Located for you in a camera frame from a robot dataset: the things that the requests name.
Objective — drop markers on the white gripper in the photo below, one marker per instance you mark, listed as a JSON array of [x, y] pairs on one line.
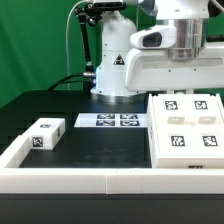
[[153, 70]]

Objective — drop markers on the white cabinet door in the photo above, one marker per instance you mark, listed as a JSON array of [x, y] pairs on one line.
[[170, 126], [209, 126]]

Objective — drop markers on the white cabinet body box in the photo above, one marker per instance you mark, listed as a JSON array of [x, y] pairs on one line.
[[195, 161]]

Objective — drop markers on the white cabinet top block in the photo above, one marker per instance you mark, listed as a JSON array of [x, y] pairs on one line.
[[45, 133]]

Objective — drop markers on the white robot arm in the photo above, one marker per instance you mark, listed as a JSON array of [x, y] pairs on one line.
[[171, 55]]

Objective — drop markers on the white U-shaped fence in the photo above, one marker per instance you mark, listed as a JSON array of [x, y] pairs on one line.
[[14, 179]]

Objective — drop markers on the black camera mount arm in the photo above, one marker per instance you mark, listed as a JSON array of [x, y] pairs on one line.
[[89, 15]]

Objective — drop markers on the white marker base plate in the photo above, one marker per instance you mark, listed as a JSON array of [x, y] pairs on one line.
[[111, 120]]

